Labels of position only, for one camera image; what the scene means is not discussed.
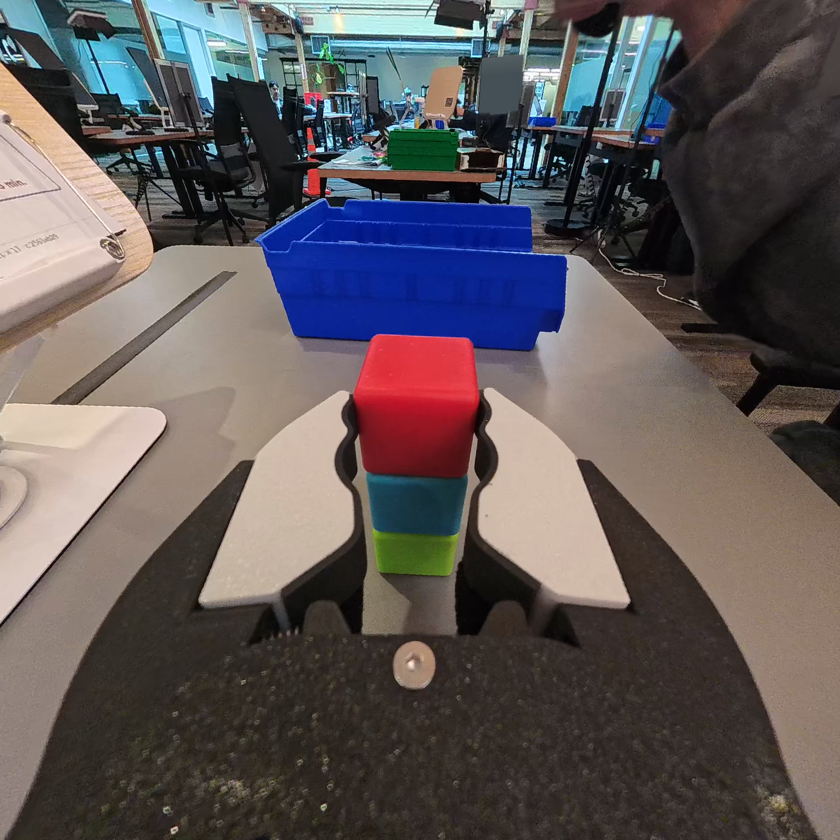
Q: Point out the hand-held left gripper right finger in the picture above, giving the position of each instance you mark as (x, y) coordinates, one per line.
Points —
(544, 518)

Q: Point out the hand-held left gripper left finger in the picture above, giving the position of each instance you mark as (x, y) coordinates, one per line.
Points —
(282, 518)

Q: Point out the cyan cube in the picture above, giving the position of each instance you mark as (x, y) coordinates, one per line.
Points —
(417, 502)

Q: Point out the green cube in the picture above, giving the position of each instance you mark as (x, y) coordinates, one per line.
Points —
(415, 551)

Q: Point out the red cube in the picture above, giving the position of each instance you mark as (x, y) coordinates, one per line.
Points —
(417, 407)

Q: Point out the blue plastic bin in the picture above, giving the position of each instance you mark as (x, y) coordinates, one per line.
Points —
(420, 295)

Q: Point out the grey desk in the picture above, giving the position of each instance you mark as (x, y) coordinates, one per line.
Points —
(656, 459)

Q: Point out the black office chair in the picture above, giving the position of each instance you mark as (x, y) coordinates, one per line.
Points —
(229, 157)
(269, 144)
(800, 394)

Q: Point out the orange traffic cone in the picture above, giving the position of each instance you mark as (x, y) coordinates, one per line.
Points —
(313, 164)

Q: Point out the wooden table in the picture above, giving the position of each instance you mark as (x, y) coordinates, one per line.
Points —
(367, 172)

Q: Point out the printed instruction sheet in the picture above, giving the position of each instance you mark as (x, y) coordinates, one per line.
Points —
(39, 223)

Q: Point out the stack of green bins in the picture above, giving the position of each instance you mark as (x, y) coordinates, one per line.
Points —
(423, 151)

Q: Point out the black pole stand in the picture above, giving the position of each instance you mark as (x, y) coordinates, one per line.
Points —
(590, 131)

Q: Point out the wooden board stand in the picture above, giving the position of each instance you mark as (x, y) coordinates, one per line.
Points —
(443, 95)

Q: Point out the black tilted screen stand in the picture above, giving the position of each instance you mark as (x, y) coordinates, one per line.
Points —
(459, 13)

